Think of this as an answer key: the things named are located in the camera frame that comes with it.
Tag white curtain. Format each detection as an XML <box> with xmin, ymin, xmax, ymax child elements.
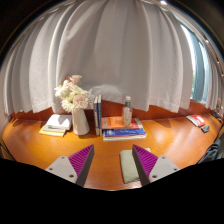
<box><xmin>0</xmin><ymin>0</ymin><xmax>224</xmax><ymax>116</ymax></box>

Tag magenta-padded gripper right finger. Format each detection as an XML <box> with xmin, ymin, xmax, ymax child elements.
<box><xmin>132</xmin><ymin>144</ymin><xmax>181</xmax><ymax>187</ymax></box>

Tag yellow book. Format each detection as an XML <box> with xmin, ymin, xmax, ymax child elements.
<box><xmin>38</xmin><ymin>123</ymin><xmax>68</xmax><ymax>138</ymax></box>

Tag white and pink flower bouquet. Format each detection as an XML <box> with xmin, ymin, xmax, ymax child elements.
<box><xmin>54</xmin><ymin>74</ymin><xmax>90</xmax><ymax>114</ymax></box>

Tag light green towel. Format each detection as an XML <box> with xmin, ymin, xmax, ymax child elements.
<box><xmin>119</xmin><ymin>148</ymin><xmax>152</xmax><ymax>184</ymax></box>

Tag red and white book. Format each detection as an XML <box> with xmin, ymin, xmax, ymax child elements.
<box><xmin>185</xmin><ymin>114</ymin><xmax>207</xmax><ymax>128</ymax></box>

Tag orange flat book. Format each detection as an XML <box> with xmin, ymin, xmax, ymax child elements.
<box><xmin>100</xmin><ymin>115</ymin><xmax>144</xmax><ymax>131</ymax></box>

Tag clear plastic bottle green label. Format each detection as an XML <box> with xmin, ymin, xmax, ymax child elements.
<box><xmin>121</xmin><ymin>95</ymin><xmax>134</xmax><ymax>127</ymax></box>

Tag grey upright book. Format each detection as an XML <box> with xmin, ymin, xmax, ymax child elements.
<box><xmin>93</xmin><ymin>95</ymin><xmax>100</xmax><ymax>137</ymax></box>

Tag white ceramic vase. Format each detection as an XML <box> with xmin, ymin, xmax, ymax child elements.
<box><xmin>71</xmin><ymin>107</ymin><xmax>91</xmax><ymax>137</ymax></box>

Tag small dark grey object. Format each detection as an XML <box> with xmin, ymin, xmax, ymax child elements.
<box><xmin>200</xmin><ymin>124</ymin><xmax>211</xmax><ymax>134</ymax></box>

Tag window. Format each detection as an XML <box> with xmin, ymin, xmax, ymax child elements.
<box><xmin>181</xmin><ymin>23</ymin><xmax>211</xmax><ymax>103</ymax></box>

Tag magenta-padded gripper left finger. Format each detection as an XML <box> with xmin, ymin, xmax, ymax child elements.
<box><xmin>44</xmin><ymin>144</ymin><xmax>95</xmax><ymax>188</ymax></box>

